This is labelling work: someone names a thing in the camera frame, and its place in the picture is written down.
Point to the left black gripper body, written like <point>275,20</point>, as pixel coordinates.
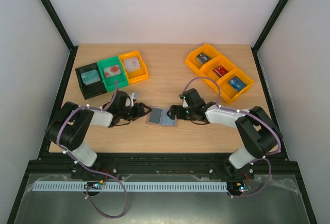
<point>130,115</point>

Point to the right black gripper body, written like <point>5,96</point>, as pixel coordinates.
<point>177,111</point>

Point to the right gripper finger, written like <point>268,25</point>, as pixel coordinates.
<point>170,110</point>
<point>171,115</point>

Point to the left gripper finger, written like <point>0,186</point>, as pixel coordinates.
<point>143,107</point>
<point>141,113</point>

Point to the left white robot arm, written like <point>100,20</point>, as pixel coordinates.
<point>70,124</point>

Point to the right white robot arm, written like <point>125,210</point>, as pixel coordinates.
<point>259,134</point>

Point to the red patterned card stack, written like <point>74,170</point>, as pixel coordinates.
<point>112,71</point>

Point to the beige card stack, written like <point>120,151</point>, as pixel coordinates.
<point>132,64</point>

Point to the teal card stack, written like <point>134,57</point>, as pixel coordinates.
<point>90,77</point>

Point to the yellow bin with dark cards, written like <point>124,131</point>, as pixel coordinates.
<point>208,49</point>

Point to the yellow bin with red cards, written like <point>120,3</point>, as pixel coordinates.
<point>207,68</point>

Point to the dark grey card stack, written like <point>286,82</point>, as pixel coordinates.
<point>202,58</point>

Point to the blue card stack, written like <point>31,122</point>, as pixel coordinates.
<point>237,84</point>

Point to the yellow bin with blue cards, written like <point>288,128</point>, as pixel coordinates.
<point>228,93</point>

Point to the left yellow bin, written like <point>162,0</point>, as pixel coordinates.
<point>136,76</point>

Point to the green bin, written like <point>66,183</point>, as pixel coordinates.
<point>111,83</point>

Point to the black bin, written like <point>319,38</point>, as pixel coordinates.
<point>93,90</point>

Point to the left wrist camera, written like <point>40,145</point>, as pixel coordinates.
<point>132,97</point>

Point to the white slotted cable duct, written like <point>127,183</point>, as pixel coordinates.
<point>57,186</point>

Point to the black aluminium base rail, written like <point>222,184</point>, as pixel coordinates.
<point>212,165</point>

